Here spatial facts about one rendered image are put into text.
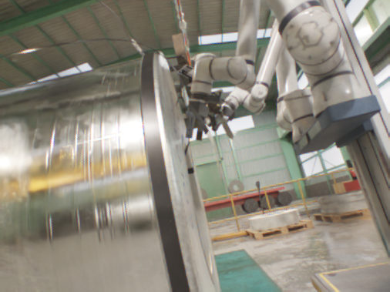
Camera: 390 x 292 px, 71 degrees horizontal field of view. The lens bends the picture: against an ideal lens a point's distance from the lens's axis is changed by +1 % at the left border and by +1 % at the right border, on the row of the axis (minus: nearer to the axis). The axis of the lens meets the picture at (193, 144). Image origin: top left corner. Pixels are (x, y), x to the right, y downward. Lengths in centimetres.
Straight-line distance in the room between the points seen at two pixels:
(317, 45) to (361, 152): 69
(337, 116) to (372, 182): 53
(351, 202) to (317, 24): 585
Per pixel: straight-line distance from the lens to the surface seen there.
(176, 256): 53
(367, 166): 148
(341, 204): 664
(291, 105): 157
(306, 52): 95
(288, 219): 615
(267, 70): 167
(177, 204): 52
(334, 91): 108
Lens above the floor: 74
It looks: 14 degrees up
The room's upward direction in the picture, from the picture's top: 12 degrees counter-clockwise
